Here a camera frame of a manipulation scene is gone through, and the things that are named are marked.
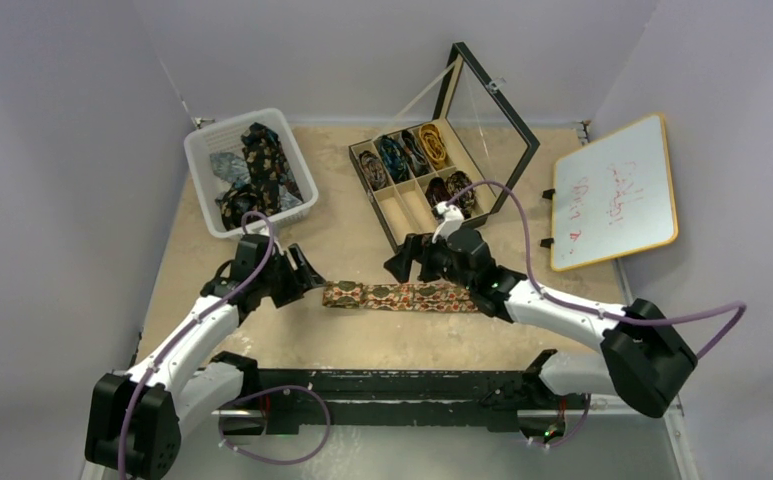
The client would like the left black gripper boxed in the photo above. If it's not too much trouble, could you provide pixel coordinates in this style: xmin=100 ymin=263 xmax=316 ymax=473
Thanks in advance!
xmin=256 ymin=244 xmax=323 ymax=307

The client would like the paisley orange green tie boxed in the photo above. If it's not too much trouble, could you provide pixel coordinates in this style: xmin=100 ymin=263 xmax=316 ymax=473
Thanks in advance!
xmin=322 ymin=280 xmax=478 ymax=314

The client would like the black tie organizer box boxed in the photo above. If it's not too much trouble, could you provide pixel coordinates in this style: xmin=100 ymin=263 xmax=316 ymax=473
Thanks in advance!
xmin=348 ymin=42 xmax=540 ymax=249

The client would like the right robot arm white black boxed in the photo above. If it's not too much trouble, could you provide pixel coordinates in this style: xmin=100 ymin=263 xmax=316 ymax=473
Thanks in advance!
xmin=383 ymin=228 xmax=698 ymax=418

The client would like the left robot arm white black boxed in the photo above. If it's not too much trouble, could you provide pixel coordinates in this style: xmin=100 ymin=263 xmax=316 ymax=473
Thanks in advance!
xmin=84 ymin=234 xmax=327 ymax=479

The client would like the rolled dark red tie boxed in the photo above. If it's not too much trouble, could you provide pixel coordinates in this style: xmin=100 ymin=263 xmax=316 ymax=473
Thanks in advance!
xmin=424 ymin=177 xmax=454 ymax=208

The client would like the rolled brown patterned tie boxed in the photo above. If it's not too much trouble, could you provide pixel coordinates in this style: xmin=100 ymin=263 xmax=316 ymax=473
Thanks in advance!
xmin=358 ymin=150 xmax=389 ymax=191

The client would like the rolled brown dotted tie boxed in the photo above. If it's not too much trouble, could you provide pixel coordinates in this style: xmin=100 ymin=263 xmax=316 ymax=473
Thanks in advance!
xmin=445 ymin=170 xmax=476 ymax=219

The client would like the black floral tie in basket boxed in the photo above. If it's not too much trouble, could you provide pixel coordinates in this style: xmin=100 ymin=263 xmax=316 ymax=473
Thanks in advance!
xmin=215 ymin=122 xmax=301 ymax=230

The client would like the rolled blue tie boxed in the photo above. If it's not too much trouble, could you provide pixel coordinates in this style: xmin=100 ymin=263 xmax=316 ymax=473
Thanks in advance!
xmin=377 ymin=135 xmax=410 ymax=183

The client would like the rolled dark grey tie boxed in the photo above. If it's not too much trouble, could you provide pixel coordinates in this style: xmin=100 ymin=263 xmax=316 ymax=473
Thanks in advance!
xmin=400 ymin=129 xmax=431 ymax=177

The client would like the rolled yellow tie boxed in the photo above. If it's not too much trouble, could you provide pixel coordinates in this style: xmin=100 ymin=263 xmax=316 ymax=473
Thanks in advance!
xmin=418 ymin=123 xmax=448 ymax=170

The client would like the grey blue tie in basket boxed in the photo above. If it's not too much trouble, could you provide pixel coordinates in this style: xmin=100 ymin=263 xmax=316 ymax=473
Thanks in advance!
xmin=209 ymin=152 xmax=251 ymax=188

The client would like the yellow framed whiteboard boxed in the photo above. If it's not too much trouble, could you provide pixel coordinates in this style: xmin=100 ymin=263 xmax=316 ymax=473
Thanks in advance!
xmin=550 ymin=113 xmax=679 ymax=272

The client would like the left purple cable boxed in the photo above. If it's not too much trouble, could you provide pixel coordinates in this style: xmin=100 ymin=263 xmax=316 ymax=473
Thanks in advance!
xmin=116 ymin=210 xmax=277 ymax=480

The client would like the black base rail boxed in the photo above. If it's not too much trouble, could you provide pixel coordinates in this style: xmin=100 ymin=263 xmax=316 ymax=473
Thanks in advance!
xmin=197 ymin=368 xmax=589 ymax=436

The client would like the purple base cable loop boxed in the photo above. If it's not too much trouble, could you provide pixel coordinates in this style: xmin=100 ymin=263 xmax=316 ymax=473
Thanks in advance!
xmin=217 ymin=381 xmax=332 ymax=465

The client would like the aluminium frame rail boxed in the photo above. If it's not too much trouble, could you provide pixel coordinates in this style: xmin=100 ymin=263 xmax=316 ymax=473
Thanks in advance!
xmin=101 ymin=368 xmax=685 ymax=425

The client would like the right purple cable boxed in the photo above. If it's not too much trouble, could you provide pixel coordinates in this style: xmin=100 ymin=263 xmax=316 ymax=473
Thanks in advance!
xmin=445 ymin=180 xmax=748 ymax=362

